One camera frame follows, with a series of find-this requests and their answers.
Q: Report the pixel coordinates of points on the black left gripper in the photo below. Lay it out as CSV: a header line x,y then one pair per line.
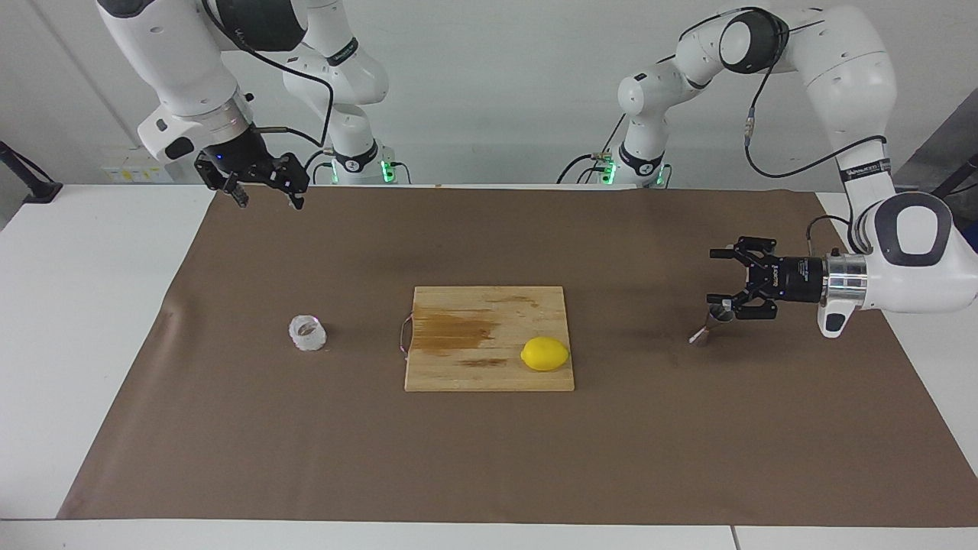
x,y
798,280

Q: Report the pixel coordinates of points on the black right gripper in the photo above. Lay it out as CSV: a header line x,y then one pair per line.
x,y
233,160

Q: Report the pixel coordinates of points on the steel double jigger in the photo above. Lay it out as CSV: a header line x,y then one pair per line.
x,y
720,313

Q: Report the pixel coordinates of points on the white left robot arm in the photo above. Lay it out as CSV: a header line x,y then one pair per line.
x,y
848,69

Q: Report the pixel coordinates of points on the yellow lemon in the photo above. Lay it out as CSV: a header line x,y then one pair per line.
x,y
545,354

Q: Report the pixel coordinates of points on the black clamp stand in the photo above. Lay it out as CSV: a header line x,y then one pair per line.
x,y
961,177
30,183

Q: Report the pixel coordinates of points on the wooden cutting board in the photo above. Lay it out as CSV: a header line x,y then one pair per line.
x,y
474,367

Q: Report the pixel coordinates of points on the brown paper table mat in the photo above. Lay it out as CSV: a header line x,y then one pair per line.
x,y
306,458

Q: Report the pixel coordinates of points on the white yellow wall socket box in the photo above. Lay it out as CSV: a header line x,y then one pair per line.
x,y
137,166

